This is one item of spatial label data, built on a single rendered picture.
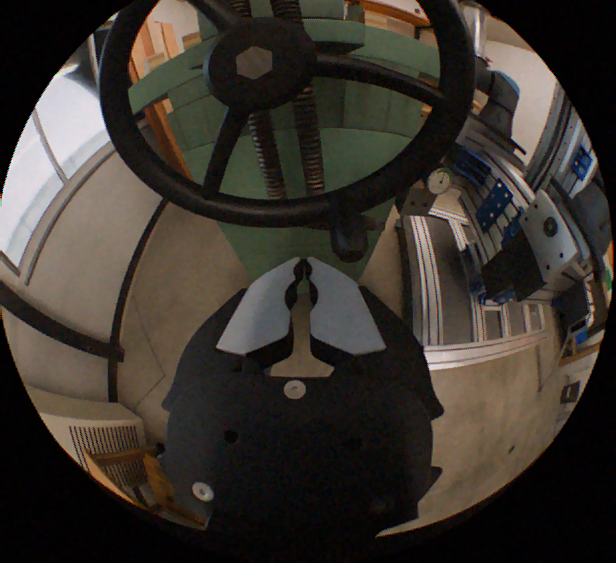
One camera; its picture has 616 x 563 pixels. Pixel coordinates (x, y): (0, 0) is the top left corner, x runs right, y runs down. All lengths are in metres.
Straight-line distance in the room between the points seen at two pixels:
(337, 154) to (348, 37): 0.21
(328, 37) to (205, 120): 0.23
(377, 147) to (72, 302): 1.50
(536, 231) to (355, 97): 0.39
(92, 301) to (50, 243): 0.46
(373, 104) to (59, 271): 1.46
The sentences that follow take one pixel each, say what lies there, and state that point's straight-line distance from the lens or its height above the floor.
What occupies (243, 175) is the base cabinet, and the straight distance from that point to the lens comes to 0.37.
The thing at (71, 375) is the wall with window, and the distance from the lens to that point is 1.44.
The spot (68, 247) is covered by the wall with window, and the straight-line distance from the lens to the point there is 1.37.
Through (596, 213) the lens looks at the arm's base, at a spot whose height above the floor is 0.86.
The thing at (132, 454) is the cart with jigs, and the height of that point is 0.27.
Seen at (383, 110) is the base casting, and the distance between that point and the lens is 0.33.
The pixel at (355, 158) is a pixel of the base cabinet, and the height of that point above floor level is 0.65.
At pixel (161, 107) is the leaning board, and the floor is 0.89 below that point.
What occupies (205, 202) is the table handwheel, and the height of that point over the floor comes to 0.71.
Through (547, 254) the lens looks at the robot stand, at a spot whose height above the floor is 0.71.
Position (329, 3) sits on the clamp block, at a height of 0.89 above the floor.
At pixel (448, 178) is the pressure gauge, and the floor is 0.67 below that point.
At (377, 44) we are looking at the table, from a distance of 0.33.
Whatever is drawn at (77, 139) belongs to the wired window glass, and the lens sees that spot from 1.65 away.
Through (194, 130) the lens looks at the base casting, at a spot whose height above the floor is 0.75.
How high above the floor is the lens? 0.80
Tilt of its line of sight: 58 degrees down
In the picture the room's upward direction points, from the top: 5 degrees counter-clockwise
